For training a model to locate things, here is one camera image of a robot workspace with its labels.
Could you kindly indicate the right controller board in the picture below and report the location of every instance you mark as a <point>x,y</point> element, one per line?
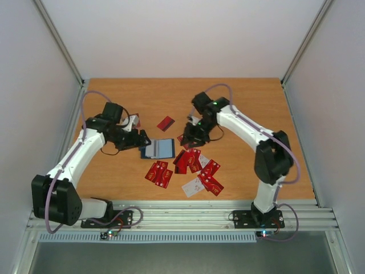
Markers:
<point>266,233</point>

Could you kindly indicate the red card far left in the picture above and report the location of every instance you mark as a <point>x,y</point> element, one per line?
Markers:
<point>135,120</point>

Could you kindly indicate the left aluminium corner post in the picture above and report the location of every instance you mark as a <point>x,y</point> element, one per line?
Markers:
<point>39,5</point>

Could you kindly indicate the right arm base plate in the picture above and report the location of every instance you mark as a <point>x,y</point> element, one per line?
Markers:
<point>243,219</point>

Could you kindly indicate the white card under stack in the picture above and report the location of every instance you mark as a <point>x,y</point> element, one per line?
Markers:
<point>203,160</point>

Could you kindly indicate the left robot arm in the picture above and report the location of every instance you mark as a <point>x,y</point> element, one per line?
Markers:
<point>54,195</point>

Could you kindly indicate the controller board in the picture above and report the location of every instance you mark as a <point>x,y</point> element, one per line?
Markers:
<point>266,233</point>
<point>108,235</point>

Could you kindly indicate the aluminium corner post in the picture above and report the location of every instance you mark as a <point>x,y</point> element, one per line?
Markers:
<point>39,5</point>
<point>309,36</point>

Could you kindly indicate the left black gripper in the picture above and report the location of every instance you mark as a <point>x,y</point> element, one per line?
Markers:
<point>134,142</point>

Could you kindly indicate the dark red stripe card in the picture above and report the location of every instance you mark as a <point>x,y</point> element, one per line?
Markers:
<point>181,159</point>

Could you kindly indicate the red VIP card right stack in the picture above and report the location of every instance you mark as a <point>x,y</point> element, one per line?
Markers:
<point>211,168</point>

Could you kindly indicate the white card bottom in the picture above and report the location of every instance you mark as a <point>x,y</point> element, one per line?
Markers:
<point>193,187</point>

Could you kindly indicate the red stripe card lower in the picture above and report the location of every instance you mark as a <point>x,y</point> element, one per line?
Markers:
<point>180,170</point>

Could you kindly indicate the blue leather card holder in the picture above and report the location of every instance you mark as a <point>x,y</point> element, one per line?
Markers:
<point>159,149</point>

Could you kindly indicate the white card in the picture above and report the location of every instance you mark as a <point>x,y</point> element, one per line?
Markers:
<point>203,160</point>
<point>193,187</point>

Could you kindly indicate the right aluminium corner post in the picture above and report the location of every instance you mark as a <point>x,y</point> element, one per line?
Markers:
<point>309,36</point>

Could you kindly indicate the aluminium rail frame front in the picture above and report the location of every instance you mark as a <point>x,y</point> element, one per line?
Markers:
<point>213,215</point>

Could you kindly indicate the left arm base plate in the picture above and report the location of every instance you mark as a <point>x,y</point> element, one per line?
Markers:
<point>122,219</point>

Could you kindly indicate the grey slotted cable duct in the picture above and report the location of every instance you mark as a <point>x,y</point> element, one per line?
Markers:
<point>129,237</point>

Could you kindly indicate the red card magnetic stripe back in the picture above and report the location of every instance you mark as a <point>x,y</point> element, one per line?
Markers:
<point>165,123</point>

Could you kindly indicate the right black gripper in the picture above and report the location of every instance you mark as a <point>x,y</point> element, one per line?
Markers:
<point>193,136</point>

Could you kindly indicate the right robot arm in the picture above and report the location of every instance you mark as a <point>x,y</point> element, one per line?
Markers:
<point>273,156</point>

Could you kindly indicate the left controller board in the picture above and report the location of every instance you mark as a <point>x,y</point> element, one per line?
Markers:
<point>108,235</point>

